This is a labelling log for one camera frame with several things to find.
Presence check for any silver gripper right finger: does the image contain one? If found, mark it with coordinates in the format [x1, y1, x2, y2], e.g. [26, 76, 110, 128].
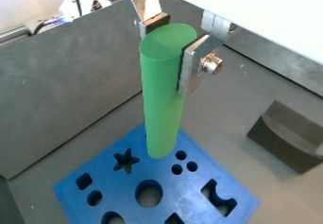
[177, 10, 238, 95]

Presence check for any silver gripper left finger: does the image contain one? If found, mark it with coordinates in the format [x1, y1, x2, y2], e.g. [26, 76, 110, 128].
[126, 0, 170, 39]

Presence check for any green oval peg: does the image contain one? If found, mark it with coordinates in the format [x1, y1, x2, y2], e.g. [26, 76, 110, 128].
[138, 24, 196, 159]

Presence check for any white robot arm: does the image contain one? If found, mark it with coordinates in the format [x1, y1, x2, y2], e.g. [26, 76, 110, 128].
[59, 0, 238, 95]

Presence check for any black curved foam holder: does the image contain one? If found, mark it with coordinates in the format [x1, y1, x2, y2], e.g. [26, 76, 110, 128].
[246, 101, 323, 174]

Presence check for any blue shape sorter block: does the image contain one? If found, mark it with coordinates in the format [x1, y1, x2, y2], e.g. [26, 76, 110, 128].
[53, 127, 258, 224]

